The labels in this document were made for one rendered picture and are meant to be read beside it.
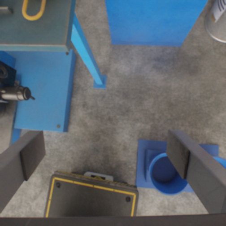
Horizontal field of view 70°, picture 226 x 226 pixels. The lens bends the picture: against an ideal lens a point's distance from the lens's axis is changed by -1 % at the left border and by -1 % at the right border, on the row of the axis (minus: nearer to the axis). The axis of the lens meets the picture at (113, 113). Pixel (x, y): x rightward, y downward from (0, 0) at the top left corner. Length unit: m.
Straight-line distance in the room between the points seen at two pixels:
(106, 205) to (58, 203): 0.37
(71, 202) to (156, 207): 0.78
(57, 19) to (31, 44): 0.14
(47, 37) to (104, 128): 1.11
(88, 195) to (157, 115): 0.94
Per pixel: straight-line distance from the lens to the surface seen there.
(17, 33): 0.79
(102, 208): 1.41
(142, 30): 1.66
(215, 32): 2.01
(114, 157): 1.62
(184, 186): 1.36
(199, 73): 1.86
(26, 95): 1.36
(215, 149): 1.79
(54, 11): 0.77
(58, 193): 1.46
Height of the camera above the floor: 1.61
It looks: 81 degrees down
